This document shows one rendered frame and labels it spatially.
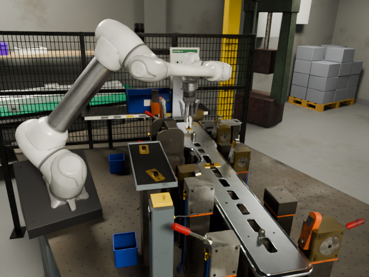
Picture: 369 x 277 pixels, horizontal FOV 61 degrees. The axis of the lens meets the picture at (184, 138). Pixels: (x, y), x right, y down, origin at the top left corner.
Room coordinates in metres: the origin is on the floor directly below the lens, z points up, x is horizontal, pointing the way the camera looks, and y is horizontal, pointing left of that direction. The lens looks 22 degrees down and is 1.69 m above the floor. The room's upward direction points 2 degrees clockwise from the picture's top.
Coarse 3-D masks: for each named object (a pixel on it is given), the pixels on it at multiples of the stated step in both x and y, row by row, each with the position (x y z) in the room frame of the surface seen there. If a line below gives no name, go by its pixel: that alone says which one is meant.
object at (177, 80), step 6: (174, 78) 2.08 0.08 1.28; (180, 78) 2.09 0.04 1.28; (174, 84) 2.08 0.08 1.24; (180, 84) 2.09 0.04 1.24; (174, 90) 2.08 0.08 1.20; (180, 90) 2.09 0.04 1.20; (174, 96) 2.08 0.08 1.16; (180, 96) 2.09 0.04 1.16; (174, 102) 2.08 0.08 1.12; (174, 108) 2.08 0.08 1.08; (174, 114) 2.09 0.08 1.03; (180, 114) 2.10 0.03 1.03
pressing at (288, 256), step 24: (192, 144) 1.64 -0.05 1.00; (216, 144) 1.66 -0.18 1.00; (216, 192) 1.13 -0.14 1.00; (240, 192) 1.14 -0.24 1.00; (240, 216) 0.97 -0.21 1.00; (264, 216) 0.98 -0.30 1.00; (240, 240) 0.83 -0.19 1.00; (288, 240) 0.85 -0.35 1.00; (264, 264) 0.73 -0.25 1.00; (288, 264) 0.74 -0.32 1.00
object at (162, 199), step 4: (168, 192) 0.86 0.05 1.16; (152, 196) 0.83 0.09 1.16; (156, 196) 0.83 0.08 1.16; (160, 196) 0.83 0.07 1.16; (164, 196) 0.84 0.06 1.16; (168, 196) 0.84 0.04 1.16; (152, 200) 0.81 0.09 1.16; (156, 200) 0.81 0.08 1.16; (160, 200) 0.81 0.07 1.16; (164, 200) 0.81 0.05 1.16; (168, 200) 0.82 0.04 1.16; (152, 204) 0.80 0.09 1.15; (156, 204) 0.79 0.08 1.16; (160, 204) 0.80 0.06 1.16; (164, 204) 0.80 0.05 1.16; (168, 204) 0.80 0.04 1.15; (172, 204) 0.81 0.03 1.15
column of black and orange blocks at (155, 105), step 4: (152, 92) 2.07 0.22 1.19; (156, 92) 2.08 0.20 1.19; (152, 96) 2.07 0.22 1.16; (156, 96) 2.08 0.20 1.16; (152, 100) 2.07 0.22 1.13; (156, 100) 2.08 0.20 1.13; (152, 104) 2.07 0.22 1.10; (156, 104) 2.07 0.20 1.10; (152, 108) 2.07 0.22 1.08; (156, 108) 2.07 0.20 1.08; (152, 112) 2.07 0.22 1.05; (156, 112) 2.07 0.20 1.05; (156, 116) 2.08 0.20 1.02; (152, 120) 2.07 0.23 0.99
